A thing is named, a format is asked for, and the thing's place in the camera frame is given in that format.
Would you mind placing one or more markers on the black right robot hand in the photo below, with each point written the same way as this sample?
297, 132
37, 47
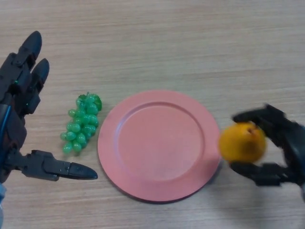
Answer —
293, 143

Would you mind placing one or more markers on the yellow pear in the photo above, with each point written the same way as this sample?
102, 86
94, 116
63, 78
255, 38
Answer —
240, 143

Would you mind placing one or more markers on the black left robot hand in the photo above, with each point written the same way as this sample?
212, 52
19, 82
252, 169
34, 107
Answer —
12, 124

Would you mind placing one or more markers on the green grape bunch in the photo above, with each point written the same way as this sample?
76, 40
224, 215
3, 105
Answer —
82, 124

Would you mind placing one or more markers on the pink round plate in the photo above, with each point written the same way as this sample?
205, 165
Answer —
159, 146

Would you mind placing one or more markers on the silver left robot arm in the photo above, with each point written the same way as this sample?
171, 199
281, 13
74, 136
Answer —
2, 200

